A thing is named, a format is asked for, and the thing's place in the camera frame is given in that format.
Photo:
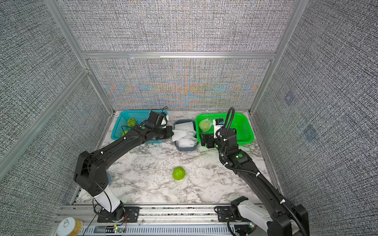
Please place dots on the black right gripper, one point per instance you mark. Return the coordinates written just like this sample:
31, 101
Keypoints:
205, 140

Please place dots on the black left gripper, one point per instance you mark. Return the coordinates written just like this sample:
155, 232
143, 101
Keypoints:
169, 129

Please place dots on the white foam net sleeve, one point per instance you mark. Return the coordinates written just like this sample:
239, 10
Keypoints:
178, 134
205, 124

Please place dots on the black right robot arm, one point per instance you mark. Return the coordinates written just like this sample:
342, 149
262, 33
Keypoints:
280, 217

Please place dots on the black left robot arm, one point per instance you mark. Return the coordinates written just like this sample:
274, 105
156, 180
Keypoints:
91, 168

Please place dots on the white foam net pile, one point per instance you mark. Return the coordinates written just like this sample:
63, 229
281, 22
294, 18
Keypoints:
186, 135

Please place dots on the custard apple in teal basket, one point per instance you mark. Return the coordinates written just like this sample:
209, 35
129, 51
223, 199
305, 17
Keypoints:
131, 122

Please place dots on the grey-blue plastic tub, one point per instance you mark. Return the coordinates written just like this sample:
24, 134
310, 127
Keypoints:
186, 141

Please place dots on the teal plastic basket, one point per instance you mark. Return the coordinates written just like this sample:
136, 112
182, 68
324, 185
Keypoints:
121, 124

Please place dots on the bright green plastic basket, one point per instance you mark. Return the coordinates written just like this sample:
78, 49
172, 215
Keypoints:
240, 123

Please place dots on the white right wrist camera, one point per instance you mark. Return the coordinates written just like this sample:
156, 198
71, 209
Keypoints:
217, 124

